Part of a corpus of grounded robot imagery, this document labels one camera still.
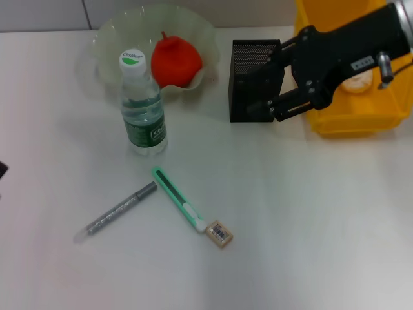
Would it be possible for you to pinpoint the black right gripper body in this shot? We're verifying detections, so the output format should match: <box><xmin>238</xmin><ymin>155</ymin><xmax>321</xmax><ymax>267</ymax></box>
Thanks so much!
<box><xmin>290</xmin><ymin>3</ymin><xmax>412</xmax><ymax>110</ymax></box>

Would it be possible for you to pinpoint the white paper ball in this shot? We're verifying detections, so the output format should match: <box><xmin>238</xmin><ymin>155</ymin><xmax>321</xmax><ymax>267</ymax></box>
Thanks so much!
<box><xmin>341</xmin><ymin>70</ymin><xmax>375</xmax><ymax>94</ymax></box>

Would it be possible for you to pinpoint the red tomato-shaped toy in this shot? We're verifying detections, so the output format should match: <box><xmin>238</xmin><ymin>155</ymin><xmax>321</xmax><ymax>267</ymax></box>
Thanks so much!
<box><xmin>150</xmin><ymin>30</ymin><xmax>203</xmax><ymax>88</ymax></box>

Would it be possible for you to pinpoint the water bottle with green label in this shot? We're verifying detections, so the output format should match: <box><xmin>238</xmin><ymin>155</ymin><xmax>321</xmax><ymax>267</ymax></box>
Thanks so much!
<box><xmin>118</xmin><ymin>48</ymin><xmax>168</xmax><ymax>158</ymax></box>

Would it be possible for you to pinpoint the green utility knife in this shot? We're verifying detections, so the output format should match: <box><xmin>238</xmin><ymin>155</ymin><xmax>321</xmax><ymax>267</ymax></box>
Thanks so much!
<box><xmin>150</xmin><ymin>166</ymin><xmax>209</xmax><ymax>235</ymax></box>

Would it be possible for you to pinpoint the black mesh pen holder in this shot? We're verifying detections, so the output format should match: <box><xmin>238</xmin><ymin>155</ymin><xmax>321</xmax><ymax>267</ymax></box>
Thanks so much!
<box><xmin>228</xmin><ymin>39</ymin><xmax>287</xmax><ymax>123</ymax></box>

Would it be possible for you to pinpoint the silver marker pen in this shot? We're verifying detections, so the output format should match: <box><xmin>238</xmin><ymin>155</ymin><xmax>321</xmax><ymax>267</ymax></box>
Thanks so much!
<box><xmin>72</xmin><ymin>181</ymin><xmax>159</xmax><ymax>245</ymax></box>

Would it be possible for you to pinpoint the beige eraser with barcode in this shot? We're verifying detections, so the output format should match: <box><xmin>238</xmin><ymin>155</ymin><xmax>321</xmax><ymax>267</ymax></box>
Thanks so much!
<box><xmin>205</xmin><ymin>220</ymin><xmax>234</xmax><ymax>249</ymax></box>

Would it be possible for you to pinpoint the translucent green fruit plate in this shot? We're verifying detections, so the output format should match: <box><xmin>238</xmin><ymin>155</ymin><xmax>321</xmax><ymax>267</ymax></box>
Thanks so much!
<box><xmin>92</xmin><ymin>3</ymin><xmax>222</xmax><ymax>104</ymax></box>

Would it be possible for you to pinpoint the yellow plastic bin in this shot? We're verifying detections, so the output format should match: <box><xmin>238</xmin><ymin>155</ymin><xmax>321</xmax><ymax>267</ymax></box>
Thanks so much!
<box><xmin>292</xmin><ymin>0</ymin><xmax>413</xmax><ymax>139</ymax></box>

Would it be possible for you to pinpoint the right wrist cable with plug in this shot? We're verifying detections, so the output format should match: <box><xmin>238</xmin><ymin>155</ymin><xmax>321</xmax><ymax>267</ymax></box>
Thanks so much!
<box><xmin>376</xmin><ymin>50</ymin><xmax>413</xmax><ymax>90</ymax></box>

